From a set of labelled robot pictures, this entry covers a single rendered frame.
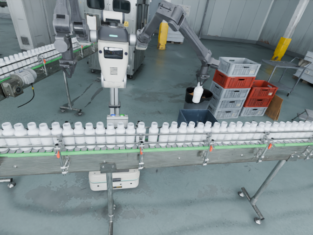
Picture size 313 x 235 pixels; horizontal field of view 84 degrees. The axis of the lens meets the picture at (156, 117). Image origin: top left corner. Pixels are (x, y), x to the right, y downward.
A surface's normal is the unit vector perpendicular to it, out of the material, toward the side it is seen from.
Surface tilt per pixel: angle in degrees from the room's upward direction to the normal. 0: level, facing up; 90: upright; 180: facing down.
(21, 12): 90
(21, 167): 90
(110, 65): 90
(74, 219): 0
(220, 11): 90
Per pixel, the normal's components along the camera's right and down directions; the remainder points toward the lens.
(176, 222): 0.11, -0.83
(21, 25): -0.12, 0.54
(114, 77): 0.17, 0.56
